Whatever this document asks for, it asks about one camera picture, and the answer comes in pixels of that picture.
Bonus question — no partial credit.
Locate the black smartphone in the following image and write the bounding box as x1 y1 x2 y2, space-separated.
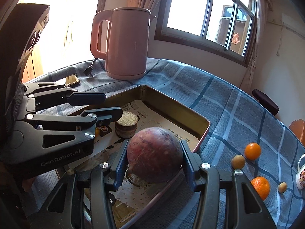
57 74 80 87

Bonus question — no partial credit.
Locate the white cartoon print mug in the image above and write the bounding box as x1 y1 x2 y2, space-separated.
295 154 305 190

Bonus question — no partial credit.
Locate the white air conditioner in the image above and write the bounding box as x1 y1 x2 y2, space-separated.
282 13 305 25

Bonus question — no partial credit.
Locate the red round radish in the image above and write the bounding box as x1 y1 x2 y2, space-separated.
125 127 184 187

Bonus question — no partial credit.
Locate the pink electric kettle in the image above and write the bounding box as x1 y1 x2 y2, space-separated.
90 7 156 80

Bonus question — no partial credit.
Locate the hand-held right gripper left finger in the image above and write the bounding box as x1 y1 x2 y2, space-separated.
39 139 130 229

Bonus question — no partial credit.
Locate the small round orange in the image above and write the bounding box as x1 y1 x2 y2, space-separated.
245 143 262 161

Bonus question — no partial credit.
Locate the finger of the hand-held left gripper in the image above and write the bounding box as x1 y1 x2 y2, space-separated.
14 107 124 156
24 82 107 111

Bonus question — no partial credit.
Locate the blue plaid tablecloth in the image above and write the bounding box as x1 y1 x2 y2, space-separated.
31 57 305 229

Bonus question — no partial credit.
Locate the pink tin box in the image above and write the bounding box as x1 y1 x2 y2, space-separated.
55 85 211 229

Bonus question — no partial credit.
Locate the dark round stool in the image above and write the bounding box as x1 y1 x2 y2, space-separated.
252 89 280 116

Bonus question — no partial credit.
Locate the white wall cable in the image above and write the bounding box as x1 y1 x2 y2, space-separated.
264 20 286 56

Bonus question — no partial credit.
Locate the orange mandarin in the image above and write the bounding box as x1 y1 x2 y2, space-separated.
250 177 271 201

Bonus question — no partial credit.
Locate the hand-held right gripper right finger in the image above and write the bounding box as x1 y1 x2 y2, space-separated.
180 140 278 229

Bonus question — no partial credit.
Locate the brown framed sliding window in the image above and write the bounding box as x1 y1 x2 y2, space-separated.
154 0 259 68

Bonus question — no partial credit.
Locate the narrow pink curtain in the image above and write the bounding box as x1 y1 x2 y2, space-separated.
244 0 273 89

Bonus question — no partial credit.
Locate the black kettle power plug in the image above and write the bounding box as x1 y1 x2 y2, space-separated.
83 57 108 79

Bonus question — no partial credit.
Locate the brown leather chair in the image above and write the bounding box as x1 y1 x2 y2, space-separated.
288 119 305 146

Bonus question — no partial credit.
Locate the brown cylindrical cake piece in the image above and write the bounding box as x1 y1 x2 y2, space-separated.
115 111 139 139

